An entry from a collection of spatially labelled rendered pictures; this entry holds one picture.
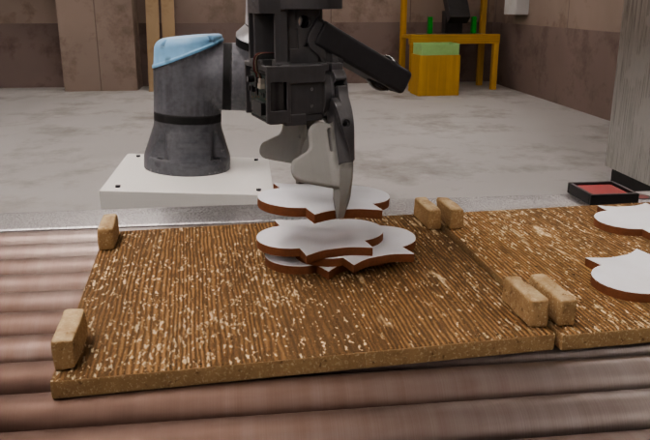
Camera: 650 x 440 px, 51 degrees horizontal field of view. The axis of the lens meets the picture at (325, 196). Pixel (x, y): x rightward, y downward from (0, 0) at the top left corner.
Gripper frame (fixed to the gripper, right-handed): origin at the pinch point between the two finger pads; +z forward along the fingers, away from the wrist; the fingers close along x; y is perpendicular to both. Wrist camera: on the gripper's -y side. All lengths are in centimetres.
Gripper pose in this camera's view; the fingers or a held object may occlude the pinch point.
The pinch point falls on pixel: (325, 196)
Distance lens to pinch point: 70.6
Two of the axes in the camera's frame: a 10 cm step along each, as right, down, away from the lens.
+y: -9.2, 1.1, -3.7
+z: 0.0, 9.6, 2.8
